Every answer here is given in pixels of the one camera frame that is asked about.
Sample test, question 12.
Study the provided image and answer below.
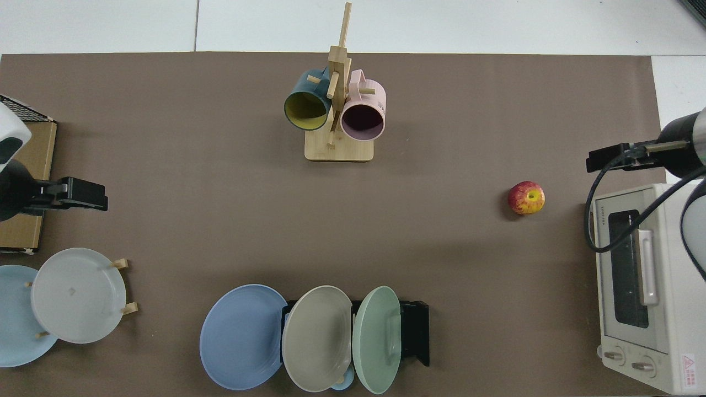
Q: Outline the red yellow apple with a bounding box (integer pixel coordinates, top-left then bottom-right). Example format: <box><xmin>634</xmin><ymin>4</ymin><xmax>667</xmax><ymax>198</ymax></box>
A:
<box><xmin>508</xmin><ymin>181</ymin><xmax>545</xmax><ymax>215</ymax></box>

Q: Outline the wooden plate rack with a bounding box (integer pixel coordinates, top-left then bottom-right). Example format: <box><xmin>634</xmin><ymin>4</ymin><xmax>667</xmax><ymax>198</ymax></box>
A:
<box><xmin>25</xmin><ymin>258</ymin><xmax>138</xmax><ymax>339</ymax></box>

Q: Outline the grey plate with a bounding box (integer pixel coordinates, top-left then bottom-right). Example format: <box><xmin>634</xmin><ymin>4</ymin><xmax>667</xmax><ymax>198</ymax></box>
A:
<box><xmin>31</xmin><ymin>248</ymin><xmax>127</xmax><ymax>345</ymax></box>

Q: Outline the light blue plate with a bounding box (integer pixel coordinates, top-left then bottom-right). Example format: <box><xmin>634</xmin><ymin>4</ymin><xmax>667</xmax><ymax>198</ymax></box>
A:
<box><xmin>0</xmin><ymin>265</ymin><xmax>58</xmax><ymax>368</ymax></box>

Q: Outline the black dish rack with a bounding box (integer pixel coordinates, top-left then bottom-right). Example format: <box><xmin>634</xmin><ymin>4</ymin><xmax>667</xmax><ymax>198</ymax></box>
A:
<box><xmin>281</xmin><ymin>300</ymin><xmax>430</xmax><ymax>367</ymax></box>

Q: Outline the beige plate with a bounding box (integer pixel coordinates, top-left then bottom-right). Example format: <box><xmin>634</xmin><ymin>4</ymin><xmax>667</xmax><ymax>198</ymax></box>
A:
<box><xmin>282</xmin><ymin>285</ymin><xmax>354</xmax><ymax>393</ymax></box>

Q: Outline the pale green plate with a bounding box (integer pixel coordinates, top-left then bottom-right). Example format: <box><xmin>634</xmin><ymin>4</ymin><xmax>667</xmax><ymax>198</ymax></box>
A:
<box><xmin>352</xmin><ymin>286</ymin><xmax>402</xmax><ymax>395</ymax></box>

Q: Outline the brown table cloth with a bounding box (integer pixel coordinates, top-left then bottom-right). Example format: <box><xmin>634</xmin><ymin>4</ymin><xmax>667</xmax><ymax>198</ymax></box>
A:
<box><xmin>0</xmin><ymin>52</ymin><xmax>668</xmax><ymax>397</ymax></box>

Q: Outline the dark grey flat object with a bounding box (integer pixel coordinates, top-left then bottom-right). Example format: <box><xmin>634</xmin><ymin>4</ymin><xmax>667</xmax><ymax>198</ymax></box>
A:
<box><xmin>678</xmin><ymin>0</ymin><xmax>706</xmax><ymax>28</ymax></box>

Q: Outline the pale toaster oven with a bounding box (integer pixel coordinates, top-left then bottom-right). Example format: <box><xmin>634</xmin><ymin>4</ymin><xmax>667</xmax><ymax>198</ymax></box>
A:
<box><xmin>593</xmin><ymin>183</ymin><xmax>706</xmax><ymax>395</ymax></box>

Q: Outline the pink cup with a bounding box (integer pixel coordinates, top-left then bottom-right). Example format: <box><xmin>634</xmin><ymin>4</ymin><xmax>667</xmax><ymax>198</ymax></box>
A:
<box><xmin>340</xmin><ymin>69</ymin><xmax>387</xmax><ymax>141</ymax></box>

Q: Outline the dark teal cup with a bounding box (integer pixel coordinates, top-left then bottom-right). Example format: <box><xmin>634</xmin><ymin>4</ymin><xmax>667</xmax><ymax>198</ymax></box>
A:
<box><xmin>284</xmin><ymin>68</ymin><xmax>333</xmax><ymax>131</ymax></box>

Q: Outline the wooden cup stand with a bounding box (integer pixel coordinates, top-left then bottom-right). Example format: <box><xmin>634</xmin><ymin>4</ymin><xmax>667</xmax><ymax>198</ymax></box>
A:
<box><xmin>304</xmin><ymin>3</ymin><xmax>376</xmax><ymax>162</ymax></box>

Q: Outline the small blue round thing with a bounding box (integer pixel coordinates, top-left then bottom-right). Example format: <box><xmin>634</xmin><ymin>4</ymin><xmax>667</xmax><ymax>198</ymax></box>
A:
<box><xmin>330</xmin><ymin>367</ymin><xmax>355</xmax><ymax>391</ymax></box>

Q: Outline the wire basket with wooden floor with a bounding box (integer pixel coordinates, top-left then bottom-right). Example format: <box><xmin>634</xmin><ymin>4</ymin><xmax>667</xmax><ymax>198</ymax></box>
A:
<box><xmin>0</xmin><ymin>95</ymin><xmax>57</xmax><ymax>255</ymax></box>

